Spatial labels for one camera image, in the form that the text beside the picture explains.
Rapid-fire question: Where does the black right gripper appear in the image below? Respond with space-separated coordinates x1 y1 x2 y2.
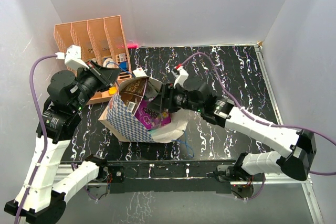
147 83 203 113

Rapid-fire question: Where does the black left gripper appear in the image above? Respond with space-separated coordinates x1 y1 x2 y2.
71 59 121 112

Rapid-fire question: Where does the brown kettle chips bag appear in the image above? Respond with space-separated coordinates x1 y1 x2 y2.
120 77 148 115

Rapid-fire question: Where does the blue checkered paper bag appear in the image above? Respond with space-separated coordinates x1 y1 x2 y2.
99 76 189 144

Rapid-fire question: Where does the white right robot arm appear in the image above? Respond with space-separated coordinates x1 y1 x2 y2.
148 78 316 181

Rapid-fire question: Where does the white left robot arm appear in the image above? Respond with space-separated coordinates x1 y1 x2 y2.
4 61 121 223

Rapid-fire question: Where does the purple snack bag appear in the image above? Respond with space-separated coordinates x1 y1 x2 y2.
135 100 171 131

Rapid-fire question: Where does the white label bottle in organizer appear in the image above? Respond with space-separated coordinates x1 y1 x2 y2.
103 58 114 68

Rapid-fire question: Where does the yellow object in organizer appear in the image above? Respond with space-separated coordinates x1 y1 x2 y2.
108 87 118 95

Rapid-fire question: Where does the blue item in organizer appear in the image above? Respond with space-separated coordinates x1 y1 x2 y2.
119 61 129 71

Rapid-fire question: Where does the small white red box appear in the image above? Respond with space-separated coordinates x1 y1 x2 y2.
132 68 147 78

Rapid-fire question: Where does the orange plastic file organizer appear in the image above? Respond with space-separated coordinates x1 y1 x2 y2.
54 15 135 105

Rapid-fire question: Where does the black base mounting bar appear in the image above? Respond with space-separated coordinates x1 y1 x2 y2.
108 160 248 194

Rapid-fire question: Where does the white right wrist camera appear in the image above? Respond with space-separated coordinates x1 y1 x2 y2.
171 64 188 88

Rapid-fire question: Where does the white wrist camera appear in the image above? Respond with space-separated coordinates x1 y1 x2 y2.
56 45 89 71
171 64 188 88

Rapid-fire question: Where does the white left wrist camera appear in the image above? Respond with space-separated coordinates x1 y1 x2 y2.
56 45 89 71

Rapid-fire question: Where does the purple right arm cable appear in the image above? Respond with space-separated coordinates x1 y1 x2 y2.
178 52 336 176

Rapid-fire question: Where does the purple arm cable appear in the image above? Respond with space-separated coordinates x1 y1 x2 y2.
13 55 58 223
178 52 336 176

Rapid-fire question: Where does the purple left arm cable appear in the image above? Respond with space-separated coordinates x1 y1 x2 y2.
13 55 58 223

